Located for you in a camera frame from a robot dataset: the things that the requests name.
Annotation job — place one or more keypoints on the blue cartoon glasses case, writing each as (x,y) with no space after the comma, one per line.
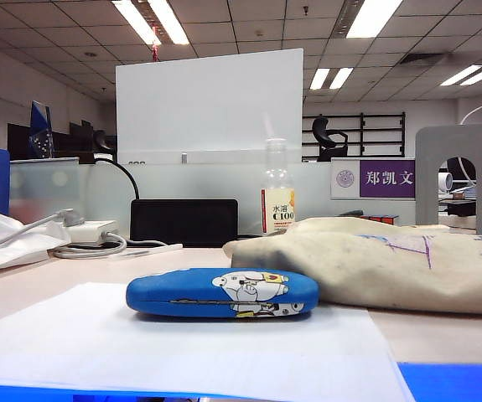
(173,293)

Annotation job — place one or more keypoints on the white cloth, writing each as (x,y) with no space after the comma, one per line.
(391,276)

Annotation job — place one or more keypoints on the white printed plastic bag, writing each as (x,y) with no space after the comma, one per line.
(6,259)

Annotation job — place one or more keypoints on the clear C100 drink bottle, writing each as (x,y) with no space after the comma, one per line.
(277,213)

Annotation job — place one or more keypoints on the white monitor riser stand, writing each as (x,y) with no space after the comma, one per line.
(207,180)

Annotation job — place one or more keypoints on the white AOC computer monitor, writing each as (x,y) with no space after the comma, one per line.
(207,104)

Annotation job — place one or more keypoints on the black office chair with armrests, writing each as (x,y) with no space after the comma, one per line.
(323,130)

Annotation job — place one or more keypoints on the Rubik's cube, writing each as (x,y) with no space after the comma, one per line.
(381,218)

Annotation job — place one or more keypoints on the fluorescent ceiling light panel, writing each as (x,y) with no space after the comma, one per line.
(169,21)
(341,78)
(479,75)
(460,75)
(138,21)
(319,78)
(372,19)

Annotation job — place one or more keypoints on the purple white name plate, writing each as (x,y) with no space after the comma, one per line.
(387,178)

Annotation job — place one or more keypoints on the white power adapter brick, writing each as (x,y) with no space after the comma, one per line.
(94,230)

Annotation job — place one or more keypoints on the black chair headrest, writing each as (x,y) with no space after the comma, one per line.
(100,140)

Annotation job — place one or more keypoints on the red hanging ornament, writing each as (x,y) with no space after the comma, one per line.
(155,52)

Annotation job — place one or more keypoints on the white paper sheet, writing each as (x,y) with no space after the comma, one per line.
(140,356)

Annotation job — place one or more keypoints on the row of dark monitors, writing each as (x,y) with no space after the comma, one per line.
(64,144)

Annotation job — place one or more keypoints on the grey metal bookend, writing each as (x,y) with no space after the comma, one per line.
(427,188)

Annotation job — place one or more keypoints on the white round device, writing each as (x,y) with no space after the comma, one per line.
(446,182)

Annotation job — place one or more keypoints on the blue crystal trophy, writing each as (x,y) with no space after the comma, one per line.
(41,125)

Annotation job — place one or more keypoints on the blue plastic sheet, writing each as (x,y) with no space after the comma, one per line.
(454,383)

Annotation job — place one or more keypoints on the black wall shelf rack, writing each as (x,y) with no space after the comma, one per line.
(403,134)

